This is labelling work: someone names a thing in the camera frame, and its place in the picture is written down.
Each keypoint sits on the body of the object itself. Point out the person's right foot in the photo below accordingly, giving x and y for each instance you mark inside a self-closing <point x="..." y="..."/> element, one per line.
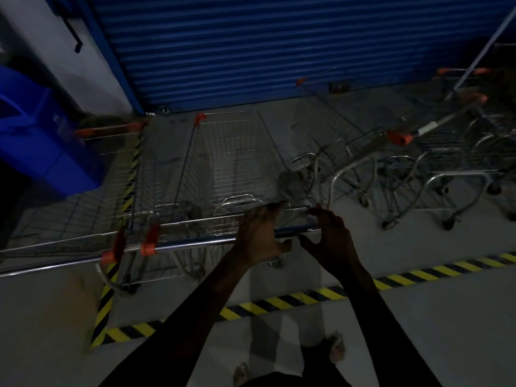
<point x="338" y="348"/>

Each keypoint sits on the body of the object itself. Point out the person's left foot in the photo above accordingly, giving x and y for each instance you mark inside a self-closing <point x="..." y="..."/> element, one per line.
<point x="241" y="374"/>

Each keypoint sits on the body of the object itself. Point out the person's dark clothing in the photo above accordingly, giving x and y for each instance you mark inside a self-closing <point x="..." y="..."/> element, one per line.
<point x="314" y="366"/>

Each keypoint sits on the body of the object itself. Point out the blue roller shutter door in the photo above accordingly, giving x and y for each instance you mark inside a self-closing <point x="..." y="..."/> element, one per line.
<point x="282" y="44"/>

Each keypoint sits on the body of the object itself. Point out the person's left hand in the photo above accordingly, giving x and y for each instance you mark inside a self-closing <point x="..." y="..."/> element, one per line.
<point x="258" y="237"/>

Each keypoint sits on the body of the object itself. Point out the blue plastic trash bin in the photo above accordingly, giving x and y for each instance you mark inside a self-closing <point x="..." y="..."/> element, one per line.
<point x="40" y="149"/>

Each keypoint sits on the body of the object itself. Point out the person's foot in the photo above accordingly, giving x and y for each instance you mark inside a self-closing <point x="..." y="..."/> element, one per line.
<point x="241" y="374"/>
<point x="338" y="348"/>

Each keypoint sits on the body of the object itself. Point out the person's right forearm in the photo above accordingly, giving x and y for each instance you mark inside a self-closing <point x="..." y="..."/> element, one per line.
<point x="387" y="330"/>

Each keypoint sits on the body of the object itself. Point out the person's left forearm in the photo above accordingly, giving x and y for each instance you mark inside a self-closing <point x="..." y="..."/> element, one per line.
<point x="181" y="330"/>

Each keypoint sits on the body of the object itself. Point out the shutter floor lock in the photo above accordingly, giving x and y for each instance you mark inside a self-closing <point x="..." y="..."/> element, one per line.
<point x="338" y="87"/>

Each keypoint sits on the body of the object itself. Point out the person's right hand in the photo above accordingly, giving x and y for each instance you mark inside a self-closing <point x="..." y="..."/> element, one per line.
<point x="334" y="245"/>

